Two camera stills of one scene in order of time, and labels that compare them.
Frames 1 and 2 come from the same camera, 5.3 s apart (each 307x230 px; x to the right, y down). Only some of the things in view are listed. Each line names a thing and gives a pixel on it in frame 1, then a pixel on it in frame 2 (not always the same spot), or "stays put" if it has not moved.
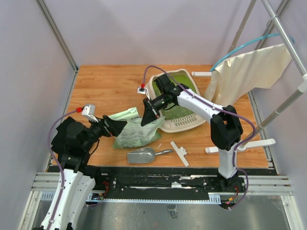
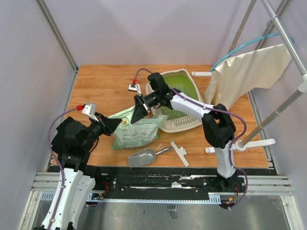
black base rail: [197, 185] stays put
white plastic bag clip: [182, 152] stays put
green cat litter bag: [133, 134] stays put
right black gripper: [149, 114] → [142, 108]
